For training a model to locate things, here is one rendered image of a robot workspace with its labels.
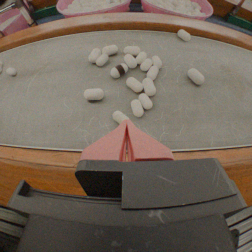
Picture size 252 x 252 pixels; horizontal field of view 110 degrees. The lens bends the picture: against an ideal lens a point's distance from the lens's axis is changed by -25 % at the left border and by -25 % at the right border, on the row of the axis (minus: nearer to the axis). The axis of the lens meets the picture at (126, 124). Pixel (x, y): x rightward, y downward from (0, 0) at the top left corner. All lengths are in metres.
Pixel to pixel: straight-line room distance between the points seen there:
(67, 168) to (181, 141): 0.19
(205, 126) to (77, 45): 0.34
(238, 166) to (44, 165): 0.33
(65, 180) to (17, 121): 0.18
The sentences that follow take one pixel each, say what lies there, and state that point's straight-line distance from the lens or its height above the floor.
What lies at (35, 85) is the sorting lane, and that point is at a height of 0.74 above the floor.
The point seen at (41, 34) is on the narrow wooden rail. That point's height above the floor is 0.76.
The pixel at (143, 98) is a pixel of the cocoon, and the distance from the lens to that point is 0.20.
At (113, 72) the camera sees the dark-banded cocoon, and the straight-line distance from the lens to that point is 0.23.
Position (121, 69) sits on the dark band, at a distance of 0.23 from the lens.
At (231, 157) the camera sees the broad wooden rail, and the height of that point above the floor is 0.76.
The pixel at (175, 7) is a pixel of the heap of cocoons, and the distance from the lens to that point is 0.54.
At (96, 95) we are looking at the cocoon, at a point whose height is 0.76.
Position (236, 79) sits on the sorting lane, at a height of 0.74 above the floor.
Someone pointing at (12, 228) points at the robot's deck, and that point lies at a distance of 0.48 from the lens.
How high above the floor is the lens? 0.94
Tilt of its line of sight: 76 degrees down
